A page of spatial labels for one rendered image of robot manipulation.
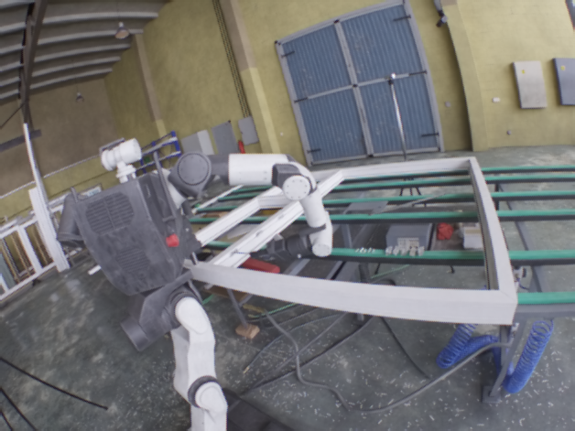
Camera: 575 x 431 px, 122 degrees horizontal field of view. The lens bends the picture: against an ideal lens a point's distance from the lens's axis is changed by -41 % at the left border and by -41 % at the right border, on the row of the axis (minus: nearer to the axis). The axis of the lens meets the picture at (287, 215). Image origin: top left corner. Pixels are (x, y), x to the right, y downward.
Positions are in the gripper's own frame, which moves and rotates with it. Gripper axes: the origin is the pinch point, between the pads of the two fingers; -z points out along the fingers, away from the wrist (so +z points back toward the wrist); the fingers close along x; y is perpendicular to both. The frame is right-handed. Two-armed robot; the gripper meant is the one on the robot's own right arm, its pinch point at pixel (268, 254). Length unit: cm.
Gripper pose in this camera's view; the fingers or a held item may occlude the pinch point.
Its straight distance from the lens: 105.0
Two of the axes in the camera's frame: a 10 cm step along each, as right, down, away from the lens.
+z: 8.5, -3.2, -4.1
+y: 0.2, 8.1, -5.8
